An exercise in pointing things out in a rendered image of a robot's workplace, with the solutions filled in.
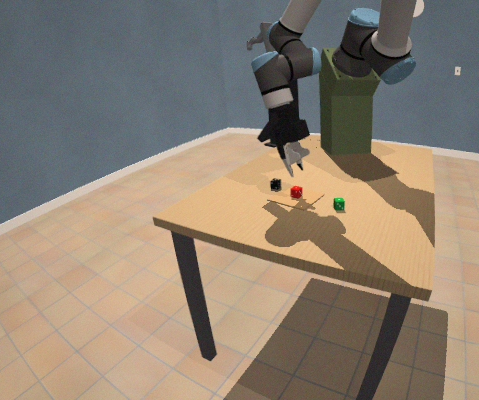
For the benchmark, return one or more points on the green die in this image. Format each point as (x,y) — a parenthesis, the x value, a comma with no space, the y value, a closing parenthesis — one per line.
(339,204)

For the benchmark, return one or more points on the red die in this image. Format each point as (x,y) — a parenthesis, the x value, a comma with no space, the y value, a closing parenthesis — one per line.
(296,192)

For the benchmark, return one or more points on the light orange flat mat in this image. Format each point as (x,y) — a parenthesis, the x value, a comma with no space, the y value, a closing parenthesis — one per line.
(308,198)

